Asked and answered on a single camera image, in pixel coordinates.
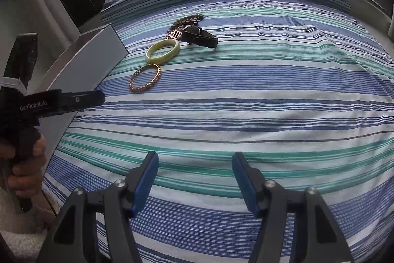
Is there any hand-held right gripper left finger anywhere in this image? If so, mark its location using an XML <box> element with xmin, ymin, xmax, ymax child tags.
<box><xmin>36</xmin><ymin>151</ymin><xmax>160</xmax><ymax>263</ymax></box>

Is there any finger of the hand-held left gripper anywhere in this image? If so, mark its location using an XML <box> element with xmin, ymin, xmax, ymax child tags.
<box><xmin>60</xmin><ymin>90</ymin><xmax>106</xmax><ymax>115</ymax></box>

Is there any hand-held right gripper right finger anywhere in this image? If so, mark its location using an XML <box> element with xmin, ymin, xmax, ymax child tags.
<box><xmin>231</xmin><ymin>152</ymin><xmax>356</xmax><ymax>263</ymax></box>

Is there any grey box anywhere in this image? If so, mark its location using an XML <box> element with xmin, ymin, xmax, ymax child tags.
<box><xmin>38</xmin><ymin>22</ymin><xmax>129</xmax><ymax>159</ymax></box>

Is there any gold twisted bangle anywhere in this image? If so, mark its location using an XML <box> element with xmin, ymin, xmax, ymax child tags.
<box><xmin>129</xmin><ymin>63</ymin><xmax>162</xmax><ymax>94</ymax></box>

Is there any person's left forearm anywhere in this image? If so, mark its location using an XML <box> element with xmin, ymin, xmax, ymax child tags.
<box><xmin>0</xmin><ymin>187</ymin><xmax>58</xmax><ymax>253</ymax></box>

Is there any person's left hand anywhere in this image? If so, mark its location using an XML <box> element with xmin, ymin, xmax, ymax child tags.
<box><xmin>0</xmin><ymin>135</ymin><xmax>47</xmax><ymax>200</ymax></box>

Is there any blue green striped bed sheet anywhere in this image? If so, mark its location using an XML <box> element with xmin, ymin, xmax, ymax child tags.
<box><xmin>41</xmin><ymin>0</ymin><xmax>394</xmax><ymax>263</ymax></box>

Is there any pale green jade bangle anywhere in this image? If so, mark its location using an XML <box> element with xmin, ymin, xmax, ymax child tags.
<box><xmin>146</xmin><ymin>39</ymin><xmax>181</xmax><ymax>64</ymax></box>

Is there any black strap watch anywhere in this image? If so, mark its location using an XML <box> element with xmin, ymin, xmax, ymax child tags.
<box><xmin>180</xmin><ymin>24</ymin><xmax>219</xmax><ymax>49</ymax></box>

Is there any black bead bracelet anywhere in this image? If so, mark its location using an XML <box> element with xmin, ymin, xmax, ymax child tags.
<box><xmin>173</xmin><ymin>14</ymin><xmax>204</xmax><ymax>29</ymax></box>

